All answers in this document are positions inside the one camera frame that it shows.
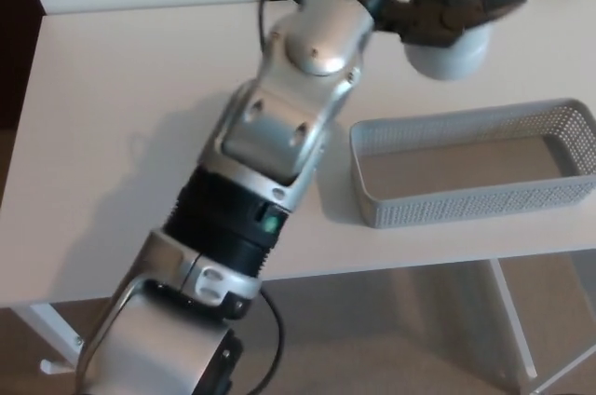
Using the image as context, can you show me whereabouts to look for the grey perforated plastic basket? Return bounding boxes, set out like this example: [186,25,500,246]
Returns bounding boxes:
[348,97,596,230]

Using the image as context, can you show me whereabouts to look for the dark brown wooden panel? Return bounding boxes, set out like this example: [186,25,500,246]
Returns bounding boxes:
[0,0,46,131]

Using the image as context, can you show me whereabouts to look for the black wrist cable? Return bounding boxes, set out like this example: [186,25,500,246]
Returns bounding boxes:
[256,0,304,54]

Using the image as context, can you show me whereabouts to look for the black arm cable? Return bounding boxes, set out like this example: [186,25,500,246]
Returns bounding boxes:
[232,291,287,395]

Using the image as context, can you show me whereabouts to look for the white desk leg frame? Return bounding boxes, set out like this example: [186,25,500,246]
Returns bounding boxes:
[11,302,88,376]
[487,252,596,395]

